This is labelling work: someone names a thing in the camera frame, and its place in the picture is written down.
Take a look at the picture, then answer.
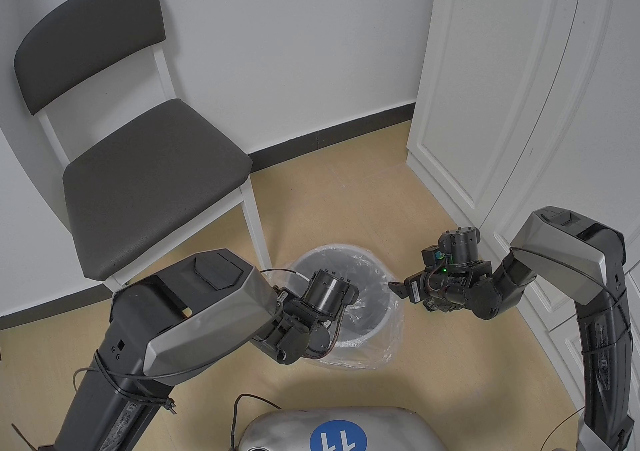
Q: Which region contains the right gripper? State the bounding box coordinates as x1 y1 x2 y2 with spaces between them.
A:
402 272 451 308

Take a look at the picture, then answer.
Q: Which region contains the clear plastic bag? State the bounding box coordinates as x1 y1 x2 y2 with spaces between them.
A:
272 258 406 371

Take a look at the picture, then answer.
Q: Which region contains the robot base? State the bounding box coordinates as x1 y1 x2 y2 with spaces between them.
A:
240 406 439 451

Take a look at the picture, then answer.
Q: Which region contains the white trash bin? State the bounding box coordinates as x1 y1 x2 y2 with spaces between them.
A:
287 242 394 348

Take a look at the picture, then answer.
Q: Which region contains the white wardrobe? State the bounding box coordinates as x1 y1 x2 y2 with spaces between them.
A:
405 0 640 420

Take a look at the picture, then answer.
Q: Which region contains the white chair with grey seat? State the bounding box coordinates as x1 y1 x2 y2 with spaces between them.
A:
13 0 273 292

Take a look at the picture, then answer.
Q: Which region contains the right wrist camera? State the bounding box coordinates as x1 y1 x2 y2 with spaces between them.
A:
421 244 447 271

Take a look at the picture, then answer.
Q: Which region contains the black cable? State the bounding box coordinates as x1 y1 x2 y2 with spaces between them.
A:
227 393 284 451
542 408 587 451

